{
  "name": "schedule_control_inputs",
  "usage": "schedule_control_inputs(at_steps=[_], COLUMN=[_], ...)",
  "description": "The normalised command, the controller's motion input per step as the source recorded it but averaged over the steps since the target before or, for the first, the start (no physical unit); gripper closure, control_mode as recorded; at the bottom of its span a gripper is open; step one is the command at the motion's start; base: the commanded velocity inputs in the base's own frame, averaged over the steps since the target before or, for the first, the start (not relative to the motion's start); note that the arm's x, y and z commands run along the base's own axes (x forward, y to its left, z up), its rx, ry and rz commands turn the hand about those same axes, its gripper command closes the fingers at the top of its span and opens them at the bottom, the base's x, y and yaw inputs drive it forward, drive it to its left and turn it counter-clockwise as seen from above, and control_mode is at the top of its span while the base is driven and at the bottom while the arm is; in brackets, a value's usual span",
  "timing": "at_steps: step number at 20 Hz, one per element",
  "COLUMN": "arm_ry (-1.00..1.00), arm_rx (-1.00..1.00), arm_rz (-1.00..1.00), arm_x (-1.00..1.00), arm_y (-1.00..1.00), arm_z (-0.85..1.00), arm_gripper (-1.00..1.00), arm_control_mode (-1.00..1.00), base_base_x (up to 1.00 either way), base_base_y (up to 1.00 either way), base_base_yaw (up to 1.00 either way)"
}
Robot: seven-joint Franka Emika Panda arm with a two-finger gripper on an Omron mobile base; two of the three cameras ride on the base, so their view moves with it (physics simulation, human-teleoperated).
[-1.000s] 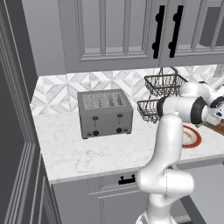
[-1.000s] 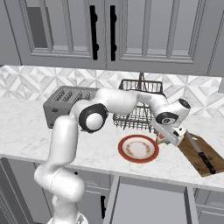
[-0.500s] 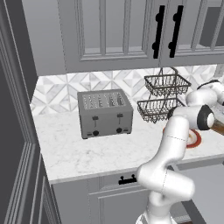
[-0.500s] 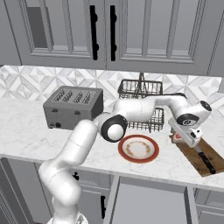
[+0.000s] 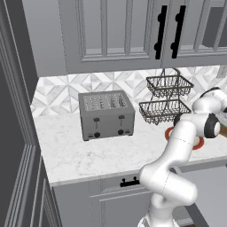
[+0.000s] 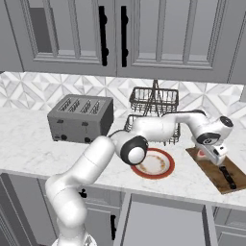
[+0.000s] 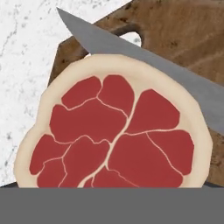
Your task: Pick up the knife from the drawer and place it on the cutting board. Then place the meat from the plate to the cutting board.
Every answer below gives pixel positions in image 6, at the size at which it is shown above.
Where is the red piece of meat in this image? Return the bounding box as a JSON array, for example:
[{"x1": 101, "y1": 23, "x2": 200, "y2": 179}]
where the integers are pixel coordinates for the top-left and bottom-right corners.
[{"x1": 195, "y1": 147, "x2": 209, "y2": 161}]

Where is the grey cupboard door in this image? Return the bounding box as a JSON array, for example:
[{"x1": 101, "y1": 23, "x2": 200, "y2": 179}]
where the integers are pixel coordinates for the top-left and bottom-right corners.
[
  {"x1": 4, "y1": 0, "x2": 117, "y2": 78},
  {"x1": 37, "y1": 178, "x2": 126, "y2": 246},
  {"x1": 115, "y1": 0, "x2": 246, "y2": 85}
]

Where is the wooden cutting board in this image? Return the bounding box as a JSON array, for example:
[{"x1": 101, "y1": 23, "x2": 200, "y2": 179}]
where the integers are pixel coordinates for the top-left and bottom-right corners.
[{"x1": 184, "y1": 145, "x2": 246, "y2": 195}]

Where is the black cupboard door handle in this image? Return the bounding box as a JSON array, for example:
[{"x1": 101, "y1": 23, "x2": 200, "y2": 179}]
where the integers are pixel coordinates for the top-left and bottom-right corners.
[
  {"x1": 98, "y1": 5, "x2": 111, "y2": 67},
  {"x1": 120, "y1": 5, "x2": 130, "y2": 68}
]

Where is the grey lower cupboard door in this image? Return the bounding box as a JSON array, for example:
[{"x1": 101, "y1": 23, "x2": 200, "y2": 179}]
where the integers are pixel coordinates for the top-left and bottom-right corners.
[{"x1": 37, "y1": 178, "x2": 126, "y2": 246}]

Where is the black lower cupboard handle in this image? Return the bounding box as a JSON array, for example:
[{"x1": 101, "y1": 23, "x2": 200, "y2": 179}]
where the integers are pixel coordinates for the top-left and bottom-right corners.
[{"x1": 110, "y1": 214, "x2": 117, "y2": 241}]

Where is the red-rimmed white plate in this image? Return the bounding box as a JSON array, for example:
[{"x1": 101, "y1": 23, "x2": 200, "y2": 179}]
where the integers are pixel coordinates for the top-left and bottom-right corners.
[{"x1": 130, "y1": 147, "x2": 176, "y2": 180}]

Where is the grey lower drawer front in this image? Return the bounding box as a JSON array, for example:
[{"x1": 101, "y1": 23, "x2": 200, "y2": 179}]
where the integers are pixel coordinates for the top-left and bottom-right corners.
[{"x1": 212, "y1": 205, "x2": 246, "y2": 246}]

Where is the grey lower cupboard side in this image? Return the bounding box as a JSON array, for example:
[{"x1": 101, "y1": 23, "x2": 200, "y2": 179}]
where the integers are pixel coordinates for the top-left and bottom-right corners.
[{"x1": 0, "y1": 172, "x2": 40, "y2": 246}]

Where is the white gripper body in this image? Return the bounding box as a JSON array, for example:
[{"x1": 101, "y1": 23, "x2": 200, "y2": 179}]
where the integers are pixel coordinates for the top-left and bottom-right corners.
[{"x1": 201, "y1": 144, "x2": 228, "y2": 166}]

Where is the open grey drawer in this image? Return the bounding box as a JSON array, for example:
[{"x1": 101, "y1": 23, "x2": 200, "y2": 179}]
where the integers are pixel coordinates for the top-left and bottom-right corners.
[{"x1": 112, "y1": 191, "x2": 223, "y2": 246}]

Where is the black-handled knife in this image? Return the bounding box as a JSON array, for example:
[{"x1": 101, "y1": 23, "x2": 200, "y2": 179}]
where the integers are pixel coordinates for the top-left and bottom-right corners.
[{"x1": 219, "y1": 164, "x2": 237, "y2": 190}]

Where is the grey upper cupboard door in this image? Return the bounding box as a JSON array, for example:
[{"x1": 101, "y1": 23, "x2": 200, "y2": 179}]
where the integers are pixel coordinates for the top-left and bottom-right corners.
[
  {"x1": 4, "y1": 0, "x2": 117, "y2": 78},
  {"x1": 115, "y1": 0, "x2": 246, "y2": 85}
]

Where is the black wire basket stand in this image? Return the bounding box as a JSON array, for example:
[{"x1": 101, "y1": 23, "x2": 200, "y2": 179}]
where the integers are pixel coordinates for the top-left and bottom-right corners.
[{"x1": 123, "y1": 79, "x2": 182, "y2": 147}]

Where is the grey four-slot toaster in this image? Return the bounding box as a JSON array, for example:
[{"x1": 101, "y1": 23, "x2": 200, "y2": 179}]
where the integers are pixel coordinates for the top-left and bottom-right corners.
[{"x1": 46, "y1": 93, "x2": 115, "y2": 144}]

